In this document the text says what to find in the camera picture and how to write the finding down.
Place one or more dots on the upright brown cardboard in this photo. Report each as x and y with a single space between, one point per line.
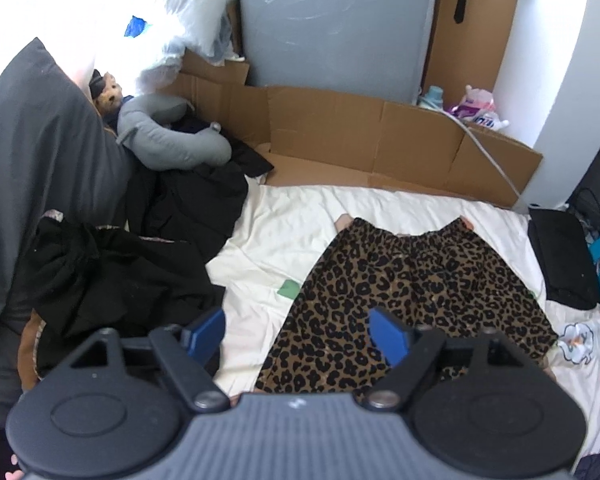
500 35

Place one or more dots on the brown plush toy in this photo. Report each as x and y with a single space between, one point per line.
111 94

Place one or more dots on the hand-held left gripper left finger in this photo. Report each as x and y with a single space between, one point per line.
207 335

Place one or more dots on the white pink refill pouch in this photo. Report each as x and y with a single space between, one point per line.
480 110

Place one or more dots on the clear plastic bag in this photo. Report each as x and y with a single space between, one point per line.
162 65

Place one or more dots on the dark grey pillow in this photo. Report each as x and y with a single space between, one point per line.
30 160

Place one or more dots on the folded black garment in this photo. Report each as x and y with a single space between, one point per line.
560 255

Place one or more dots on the white fluffy pillow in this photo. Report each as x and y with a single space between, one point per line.
195 0

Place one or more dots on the blue plastic piece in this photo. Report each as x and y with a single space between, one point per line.
135 26

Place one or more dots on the cartoon printed bed sheet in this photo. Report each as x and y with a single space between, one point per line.
280 220

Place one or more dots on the flat brown cardboard sheet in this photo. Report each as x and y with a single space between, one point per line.
330 130

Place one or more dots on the black garment pile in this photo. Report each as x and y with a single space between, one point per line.
120 280

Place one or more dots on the grey foam board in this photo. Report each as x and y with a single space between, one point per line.
330 25

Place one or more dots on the grey neck pillow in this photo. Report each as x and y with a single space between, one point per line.
155 135

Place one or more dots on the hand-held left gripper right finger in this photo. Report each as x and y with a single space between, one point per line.
387 335

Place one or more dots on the brown edged cushion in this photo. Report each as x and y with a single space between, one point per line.
29 350

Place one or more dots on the leopard print skirt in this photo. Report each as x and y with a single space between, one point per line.
405 280

